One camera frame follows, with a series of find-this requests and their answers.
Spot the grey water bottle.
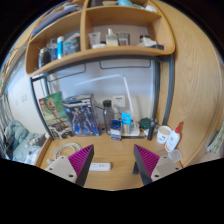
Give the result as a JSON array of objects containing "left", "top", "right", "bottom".
[{"left": 102, "top": 99, "right": 115, "bottom": 135}]

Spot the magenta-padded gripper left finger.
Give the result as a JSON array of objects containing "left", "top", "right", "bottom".
[{"left": 44, "top": 144, "right": 95, "bottom": 187}]

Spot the white desk lamp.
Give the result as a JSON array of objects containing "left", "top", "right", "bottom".
[{"left": 73, "top": 73, "right": 142, "bottom": 138}]

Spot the wooden shelf unit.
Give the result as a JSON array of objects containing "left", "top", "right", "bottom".
[{"left": 24, "top": 0, "right": 177, "bottom": 78}]

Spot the bed with teal bedding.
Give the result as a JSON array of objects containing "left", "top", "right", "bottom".
[{"left": 0, "top": 119, "right": 51, "bottom": 166}]

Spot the green toy figure box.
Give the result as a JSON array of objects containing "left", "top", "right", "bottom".
[{"left": 38, "top": 91, "right": 76, "bottom": 140}]

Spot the small dark blue box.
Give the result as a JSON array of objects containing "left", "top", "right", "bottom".
[{"left": 109, "top": 119, "right": 123, "bottom": 141}]

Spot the white mug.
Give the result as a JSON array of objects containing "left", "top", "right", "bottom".
[{"left": 156, "top": 125, "right": 172, "bottom": 145}]

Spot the grey metal desk frame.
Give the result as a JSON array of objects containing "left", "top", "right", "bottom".
[{"left": 29, "top": 54, "right": 176, "bottom": 141}]

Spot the clear plastic cup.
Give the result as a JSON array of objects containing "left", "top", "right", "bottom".
[{"left": 167, "top": 148, "right": 183, "bottom": 163}]

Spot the white red-capped lotion bottle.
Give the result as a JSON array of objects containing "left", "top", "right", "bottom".
[{"left": 164, "top": 121, "right": 185, "bottom": 153}]

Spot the blue robot model box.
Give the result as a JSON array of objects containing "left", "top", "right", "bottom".
[{"left": 62, "top": 93, "right": 101, "bottom": 137}]

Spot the dark green round object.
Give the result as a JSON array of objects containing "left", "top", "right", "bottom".
[{"left": 138, "top": 117, "right": 152, "bottom": 132}]

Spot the patterned hanging cloth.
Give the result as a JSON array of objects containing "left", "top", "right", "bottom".
[{"left": 206, "top": 121, "right": 224, "bottom": 155}]

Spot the white power strip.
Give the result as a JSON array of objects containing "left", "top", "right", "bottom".
[{"left": 89, "top": 161, "right": 112, "bottom": 172}]

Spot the light blue orange box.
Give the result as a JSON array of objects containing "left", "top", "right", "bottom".
[{"left": 120, "top": 112, "right": 133, "bottom": 135}]

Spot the white coiled power cable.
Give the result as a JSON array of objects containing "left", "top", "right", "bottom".
[{"left": 46, "top": 142, "right": 83, "bottom": 165}]

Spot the black cylindrical device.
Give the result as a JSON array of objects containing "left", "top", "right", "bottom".
[{"left": 146, "top": 117, "right": 159, "bottom": 141}]

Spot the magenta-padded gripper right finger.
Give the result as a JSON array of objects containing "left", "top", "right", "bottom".
[{"left": 133, "top": 144, "right": 183, "bottom": 186}]

